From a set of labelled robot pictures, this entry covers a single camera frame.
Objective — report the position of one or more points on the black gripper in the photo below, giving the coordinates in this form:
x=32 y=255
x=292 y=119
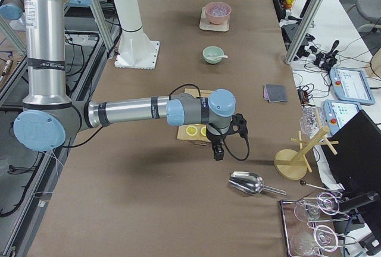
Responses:
x=215 y=139

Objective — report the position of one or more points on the white ceramic spoon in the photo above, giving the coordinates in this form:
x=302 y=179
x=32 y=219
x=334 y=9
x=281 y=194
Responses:
x=217 y=57

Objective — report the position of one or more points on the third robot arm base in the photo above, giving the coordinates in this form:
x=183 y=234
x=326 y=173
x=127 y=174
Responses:
x=13 y=12

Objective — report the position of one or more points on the metal ice scoop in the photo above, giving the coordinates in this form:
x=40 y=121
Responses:
x=251 y=183

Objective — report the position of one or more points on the mint green bowl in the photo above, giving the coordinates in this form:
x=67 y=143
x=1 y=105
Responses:
x=210 y=52

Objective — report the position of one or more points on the pink bowl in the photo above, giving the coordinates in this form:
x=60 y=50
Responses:
x=216 y=20

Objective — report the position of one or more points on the pile of clear ice cubes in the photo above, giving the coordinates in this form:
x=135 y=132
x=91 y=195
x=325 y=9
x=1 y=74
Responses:
x=218 y=10

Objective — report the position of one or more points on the single lemon slice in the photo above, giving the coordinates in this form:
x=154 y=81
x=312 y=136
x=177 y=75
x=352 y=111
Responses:
x=203 y=131

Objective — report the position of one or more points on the stacked lemon slices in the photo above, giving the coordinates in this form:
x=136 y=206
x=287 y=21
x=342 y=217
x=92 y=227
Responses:
x=192 y=130

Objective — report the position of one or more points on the bamboo cutting board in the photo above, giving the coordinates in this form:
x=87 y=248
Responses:
x=198 y=139

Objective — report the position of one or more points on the grey folded cloth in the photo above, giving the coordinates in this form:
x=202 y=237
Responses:
x=274 y=93

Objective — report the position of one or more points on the wooden mug tree stand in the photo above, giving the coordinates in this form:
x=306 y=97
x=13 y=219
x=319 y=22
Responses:
x=293 y=164

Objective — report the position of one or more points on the clear glass dish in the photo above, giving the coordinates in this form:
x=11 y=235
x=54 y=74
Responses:
x=312 y=119

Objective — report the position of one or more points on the cream rabbit tray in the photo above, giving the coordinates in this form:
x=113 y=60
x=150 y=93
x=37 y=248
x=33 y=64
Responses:
x=204 y=24

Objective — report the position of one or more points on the wine glass far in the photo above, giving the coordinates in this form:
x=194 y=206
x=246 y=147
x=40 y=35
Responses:
x=319 y=209

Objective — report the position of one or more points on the wine glass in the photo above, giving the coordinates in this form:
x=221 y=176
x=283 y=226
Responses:
x=315 y=240
x=319 y=209

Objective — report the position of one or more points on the black glass rack tray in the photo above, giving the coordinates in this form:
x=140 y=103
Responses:
x=288 y=219

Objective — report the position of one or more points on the teach pendant lower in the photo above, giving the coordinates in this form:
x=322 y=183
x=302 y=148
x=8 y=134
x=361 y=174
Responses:
x=338 y=113

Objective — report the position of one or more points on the teach pendant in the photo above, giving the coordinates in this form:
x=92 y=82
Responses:
x=351 y=85
x=338 y=113

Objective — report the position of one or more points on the black monitor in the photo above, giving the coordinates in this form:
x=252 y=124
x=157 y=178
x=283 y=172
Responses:
x=356 y=166

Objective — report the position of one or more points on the wine glass near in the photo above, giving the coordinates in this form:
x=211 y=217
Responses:
x=315 y=240

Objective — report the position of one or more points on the teach pendant upper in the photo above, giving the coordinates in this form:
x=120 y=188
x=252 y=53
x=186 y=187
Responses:
x=351 y=85

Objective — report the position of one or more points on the grey office chair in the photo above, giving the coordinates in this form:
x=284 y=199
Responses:
x=369 y=10

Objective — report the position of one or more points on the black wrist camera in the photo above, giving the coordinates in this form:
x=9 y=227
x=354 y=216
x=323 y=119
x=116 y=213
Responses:
x=239 y=125

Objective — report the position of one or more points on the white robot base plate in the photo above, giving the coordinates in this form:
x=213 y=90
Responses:
x=135 y=49

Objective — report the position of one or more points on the aluminium frame post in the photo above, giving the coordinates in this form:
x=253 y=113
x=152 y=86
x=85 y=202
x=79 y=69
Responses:
x=302 y=30

